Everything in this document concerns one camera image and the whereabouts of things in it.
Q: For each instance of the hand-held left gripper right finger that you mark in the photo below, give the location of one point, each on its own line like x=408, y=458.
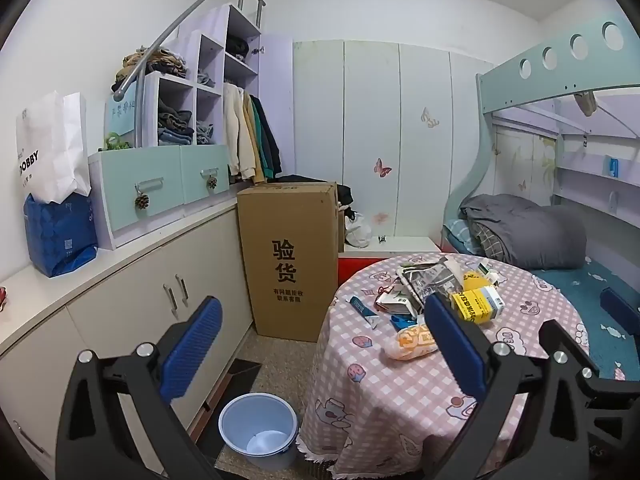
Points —
x=455, y=350

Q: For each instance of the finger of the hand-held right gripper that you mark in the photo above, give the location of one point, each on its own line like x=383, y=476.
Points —
x=620, y=310
x=560, y=334

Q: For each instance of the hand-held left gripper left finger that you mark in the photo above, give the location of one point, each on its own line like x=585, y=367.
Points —
x=192, y=350

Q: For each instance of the orange snack packet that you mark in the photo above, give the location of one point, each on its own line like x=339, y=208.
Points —
x=412, y=341

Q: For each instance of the yellow medicine box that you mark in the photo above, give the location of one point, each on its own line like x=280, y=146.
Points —
x=472, y=307

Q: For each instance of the blue packet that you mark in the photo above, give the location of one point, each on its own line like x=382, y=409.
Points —
x=402, y=321

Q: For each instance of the white blue box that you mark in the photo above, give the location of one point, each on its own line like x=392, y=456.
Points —
x=495, y=299

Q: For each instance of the yellow packet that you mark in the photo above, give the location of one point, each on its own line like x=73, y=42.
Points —
x=470, y=278

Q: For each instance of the silver black foil bag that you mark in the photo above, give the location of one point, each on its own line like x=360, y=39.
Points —
x=425, y=277

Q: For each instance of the blue plastic bucket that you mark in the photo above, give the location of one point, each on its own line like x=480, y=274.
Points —
x=235, y=430

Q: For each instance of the blue bed sheet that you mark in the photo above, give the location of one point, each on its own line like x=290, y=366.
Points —
x=575, y=292

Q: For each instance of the pink checked tablecloth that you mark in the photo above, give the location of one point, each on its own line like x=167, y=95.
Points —
x=400, y=400

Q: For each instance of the white low cabinet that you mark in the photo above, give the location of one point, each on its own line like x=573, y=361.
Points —
x=125, y=300

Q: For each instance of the grey duvet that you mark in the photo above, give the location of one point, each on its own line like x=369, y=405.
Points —
x=530, y=230

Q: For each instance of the plaid blanket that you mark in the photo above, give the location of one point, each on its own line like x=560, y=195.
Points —
x=487, y=242

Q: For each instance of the red white step box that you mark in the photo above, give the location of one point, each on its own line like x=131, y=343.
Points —
x=370, y=265

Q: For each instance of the small blue box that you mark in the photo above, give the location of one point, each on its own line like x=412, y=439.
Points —
x=612, y=165

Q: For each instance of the pink flower sticker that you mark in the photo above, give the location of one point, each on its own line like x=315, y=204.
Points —
x=381, y=218

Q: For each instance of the white plastic bag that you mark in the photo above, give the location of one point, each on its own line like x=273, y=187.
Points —
x=357, y=232

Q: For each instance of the large cardboard box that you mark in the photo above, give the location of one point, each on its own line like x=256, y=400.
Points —
x=290, y=230

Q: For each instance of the pine cone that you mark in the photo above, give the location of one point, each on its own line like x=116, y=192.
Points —
x=212, y=183
x=142, y=201

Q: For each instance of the wide teal drawer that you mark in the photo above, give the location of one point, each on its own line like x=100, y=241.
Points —
x=160, y=195

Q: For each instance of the blue patterned bag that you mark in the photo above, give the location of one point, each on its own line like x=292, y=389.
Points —
x=60, y=235

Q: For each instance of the narrow teal drawer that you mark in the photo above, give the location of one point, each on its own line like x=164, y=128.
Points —
x=200, y=165

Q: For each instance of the black garment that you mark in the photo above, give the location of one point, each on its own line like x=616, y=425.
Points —
x=345, y=195

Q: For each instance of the yellow hanging garment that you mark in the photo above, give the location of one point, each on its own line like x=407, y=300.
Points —
x=257, y=165

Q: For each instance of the pink butterfly sticker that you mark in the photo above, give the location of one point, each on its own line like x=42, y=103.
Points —
x=382, y=166

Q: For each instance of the red packet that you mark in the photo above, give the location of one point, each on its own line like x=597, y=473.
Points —
x=2, y=297

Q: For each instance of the brown hanging cloth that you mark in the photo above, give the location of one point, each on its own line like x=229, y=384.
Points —
x=585, y=102

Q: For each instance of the dark hanging jacket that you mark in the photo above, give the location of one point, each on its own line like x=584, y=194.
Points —
x=272, y=147

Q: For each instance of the folded grey jeans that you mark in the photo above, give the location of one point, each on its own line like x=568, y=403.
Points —
x=205, y=132

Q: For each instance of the green plastic toy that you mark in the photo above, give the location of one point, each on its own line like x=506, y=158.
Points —
x=114, y=142

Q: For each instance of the stack of dark folded clothes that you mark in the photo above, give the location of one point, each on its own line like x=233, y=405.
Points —
x=175, y=127

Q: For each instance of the cream hanging jacket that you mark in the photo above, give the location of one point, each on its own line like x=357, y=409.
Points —
x=237, y=130

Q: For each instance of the pale butterfly sticker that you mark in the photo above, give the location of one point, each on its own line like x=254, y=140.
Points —
x=430, y=118

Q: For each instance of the green hanging garment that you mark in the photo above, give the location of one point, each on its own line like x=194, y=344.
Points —
x=262, y=122

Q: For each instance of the white wardrobe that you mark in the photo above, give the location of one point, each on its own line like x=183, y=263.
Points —
x=390, y=110

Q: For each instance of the white paper bag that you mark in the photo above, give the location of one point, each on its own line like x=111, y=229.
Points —
x=50, y=145

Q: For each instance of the light blue sign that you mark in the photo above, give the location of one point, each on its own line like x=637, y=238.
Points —
x=120, y=110

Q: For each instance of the teal bunk bed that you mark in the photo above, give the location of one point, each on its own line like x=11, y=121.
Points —
x=550, y=67

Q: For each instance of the purple stepped shelf cabinet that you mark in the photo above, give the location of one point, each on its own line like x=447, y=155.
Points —
x=272, y=110

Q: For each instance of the small grey folded cloth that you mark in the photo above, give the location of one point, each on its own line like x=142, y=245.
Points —
x=206, y=80

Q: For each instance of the pile of brown clothes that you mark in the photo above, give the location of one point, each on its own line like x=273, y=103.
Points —
x=160, y=62

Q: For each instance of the black folded clothes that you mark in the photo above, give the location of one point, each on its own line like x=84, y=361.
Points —
x=237, y=47

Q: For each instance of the grey metal handrail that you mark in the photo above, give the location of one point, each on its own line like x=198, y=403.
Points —
x=200, y=10

